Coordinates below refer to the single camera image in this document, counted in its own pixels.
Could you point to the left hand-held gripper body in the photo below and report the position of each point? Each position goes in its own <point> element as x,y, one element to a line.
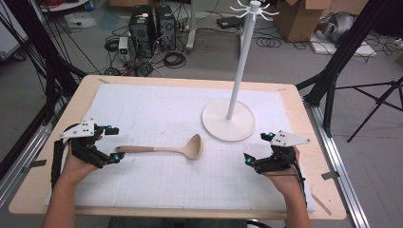
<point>84,148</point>

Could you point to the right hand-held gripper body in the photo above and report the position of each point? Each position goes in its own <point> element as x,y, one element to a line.
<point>278,161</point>

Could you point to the white utensil stand with hooks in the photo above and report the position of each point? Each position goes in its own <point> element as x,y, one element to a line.
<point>228,125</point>

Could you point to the beige ladle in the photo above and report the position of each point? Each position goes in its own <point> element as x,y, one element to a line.
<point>193,148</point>

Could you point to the person's right hand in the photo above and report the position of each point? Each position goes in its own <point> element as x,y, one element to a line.
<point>286,179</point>

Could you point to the person's left hand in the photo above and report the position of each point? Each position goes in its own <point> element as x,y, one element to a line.
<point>74,169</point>

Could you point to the thin wooden stick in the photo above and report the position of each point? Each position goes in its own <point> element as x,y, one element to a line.
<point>321,205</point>

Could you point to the white grid mat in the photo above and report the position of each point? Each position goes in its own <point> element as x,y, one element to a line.
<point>174,183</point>

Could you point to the small silver box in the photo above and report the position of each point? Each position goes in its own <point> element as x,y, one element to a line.
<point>123,44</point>

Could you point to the large black computer tower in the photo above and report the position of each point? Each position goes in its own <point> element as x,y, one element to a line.
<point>141,31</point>

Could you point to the slim black computer tower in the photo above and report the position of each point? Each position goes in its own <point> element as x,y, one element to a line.
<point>165,28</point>

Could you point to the black tripod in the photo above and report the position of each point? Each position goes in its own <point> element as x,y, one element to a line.
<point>377,101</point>

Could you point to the large cardboard box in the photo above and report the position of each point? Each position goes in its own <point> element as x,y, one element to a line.
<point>294,22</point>

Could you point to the flat black device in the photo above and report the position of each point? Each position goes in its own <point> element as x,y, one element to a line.
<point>228,22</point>

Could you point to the white flat board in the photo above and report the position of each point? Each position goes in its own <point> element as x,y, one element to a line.
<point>361,50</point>

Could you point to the round white table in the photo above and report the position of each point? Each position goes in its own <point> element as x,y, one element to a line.
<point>68,4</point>

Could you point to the grey white appliance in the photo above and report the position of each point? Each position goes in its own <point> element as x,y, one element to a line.
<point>339,22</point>

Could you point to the grey metal bracket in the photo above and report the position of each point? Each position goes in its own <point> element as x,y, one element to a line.
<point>36,164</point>
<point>329,175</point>

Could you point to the aluminium rail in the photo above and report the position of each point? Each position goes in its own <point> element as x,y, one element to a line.
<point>343,177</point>
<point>19,171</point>

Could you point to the white metal post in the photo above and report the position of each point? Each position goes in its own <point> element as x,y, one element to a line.
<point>191,34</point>

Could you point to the black frame post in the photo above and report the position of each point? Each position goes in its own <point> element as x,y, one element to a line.
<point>370,15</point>

